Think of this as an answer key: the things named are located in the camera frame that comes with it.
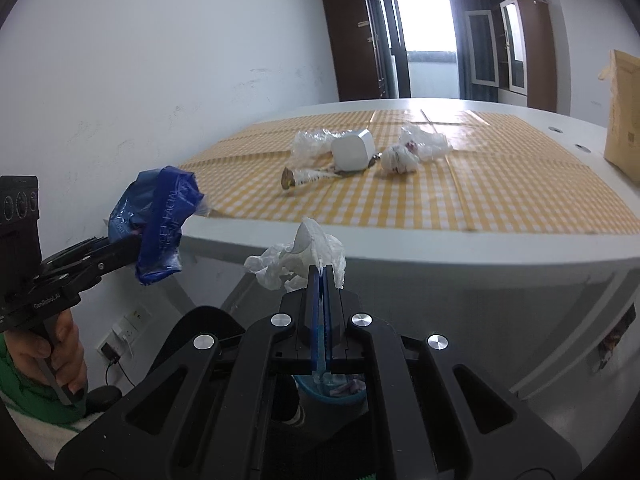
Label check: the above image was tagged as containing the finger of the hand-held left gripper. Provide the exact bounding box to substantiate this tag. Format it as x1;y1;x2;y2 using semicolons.
41;236;112;276
70;236;143;288

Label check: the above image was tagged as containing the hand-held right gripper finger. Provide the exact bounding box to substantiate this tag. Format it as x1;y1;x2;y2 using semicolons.
55;265;321;480
322;266;583;480

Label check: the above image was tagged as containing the blue plastic bag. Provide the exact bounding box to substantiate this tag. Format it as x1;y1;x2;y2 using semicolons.
108;166;208;286

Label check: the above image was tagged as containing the white plastic bag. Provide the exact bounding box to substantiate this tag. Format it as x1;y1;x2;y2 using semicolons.
243;218;347;293

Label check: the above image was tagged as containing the blue waste basket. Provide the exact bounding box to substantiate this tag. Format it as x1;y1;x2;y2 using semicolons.
292;372;368;406

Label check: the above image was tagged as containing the person's left hand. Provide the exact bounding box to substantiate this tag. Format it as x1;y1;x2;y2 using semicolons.
9;307;89;397

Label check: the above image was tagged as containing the person's left shoe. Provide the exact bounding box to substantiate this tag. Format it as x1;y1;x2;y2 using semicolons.
272;405;306;426

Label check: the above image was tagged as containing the white table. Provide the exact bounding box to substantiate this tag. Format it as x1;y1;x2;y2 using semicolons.
172;99;640;401

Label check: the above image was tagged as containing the cone wrapper with brown tip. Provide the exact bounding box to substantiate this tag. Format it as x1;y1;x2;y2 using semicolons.
280;166;341;191

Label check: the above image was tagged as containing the chair base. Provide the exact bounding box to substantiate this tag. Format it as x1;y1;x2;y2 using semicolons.
86;386;123;415

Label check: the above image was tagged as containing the clear plastic bag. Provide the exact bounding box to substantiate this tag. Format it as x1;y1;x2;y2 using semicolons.
291;129;351;168

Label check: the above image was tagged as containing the crumpled white paper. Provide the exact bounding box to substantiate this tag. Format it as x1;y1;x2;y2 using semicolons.
381;144;421;177

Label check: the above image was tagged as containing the clear plastic wrapper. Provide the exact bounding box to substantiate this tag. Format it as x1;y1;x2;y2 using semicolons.
400;122;453;163

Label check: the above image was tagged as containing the yellow checkered tablecloth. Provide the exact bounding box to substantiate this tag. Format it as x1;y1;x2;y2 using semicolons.
177;109;640;235

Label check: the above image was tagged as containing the dark brown wardrobe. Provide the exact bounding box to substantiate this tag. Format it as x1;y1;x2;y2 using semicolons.
322;0;386;103

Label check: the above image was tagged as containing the grey framed glass door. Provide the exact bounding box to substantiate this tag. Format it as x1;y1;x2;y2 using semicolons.
465;10;501;88

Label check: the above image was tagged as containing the bright balcony window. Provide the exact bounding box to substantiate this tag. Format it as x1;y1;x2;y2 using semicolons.
390;0;461;100

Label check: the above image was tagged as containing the brown cabinet with glass doors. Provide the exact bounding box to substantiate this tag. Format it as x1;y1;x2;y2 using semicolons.
495;0;558;113

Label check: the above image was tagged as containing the brown cardboard box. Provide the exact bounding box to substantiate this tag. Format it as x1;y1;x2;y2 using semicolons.
598;50;640;184

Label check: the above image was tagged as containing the white wall socket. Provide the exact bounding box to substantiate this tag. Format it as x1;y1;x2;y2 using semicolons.
112;308;151;346

